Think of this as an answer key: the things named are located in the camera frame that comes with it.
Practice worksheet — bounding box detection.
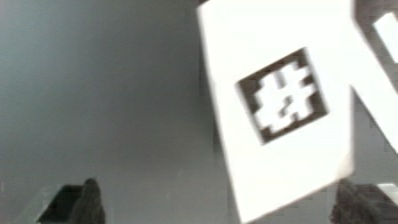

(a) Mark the white stool leg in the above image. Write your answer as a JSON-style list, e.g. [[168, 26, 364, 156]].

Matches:
[[195, 0, 398, 224]]

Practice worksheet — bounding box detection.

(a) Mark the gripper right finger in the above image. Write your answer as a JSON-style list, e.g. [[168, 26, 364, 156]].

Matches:
[[328, 179, 398, 224]]

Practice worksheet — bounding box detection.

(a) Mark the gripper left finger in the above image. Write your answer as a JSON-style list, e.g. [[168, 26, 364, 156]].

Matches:
[[35, 178, 106, 224]]

